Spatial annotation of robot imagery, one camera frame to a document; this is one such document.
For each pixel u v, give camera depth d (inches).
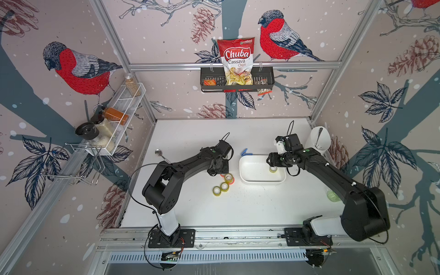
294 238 28.4
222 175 36.5
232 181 35.5
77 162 23.1
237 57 32.0
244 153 39.7
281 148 30.0
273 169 37.4
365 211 16.2
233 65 32.9
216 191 34.5
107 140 25.2
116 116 28.4
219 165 29.7
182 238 28.7
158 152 39.9
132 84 33.4
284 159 28.6
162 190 18.3
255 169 37.6
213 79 37.0
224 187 34.9
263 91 35.5
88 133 22.5
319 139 37.8
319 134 37.5
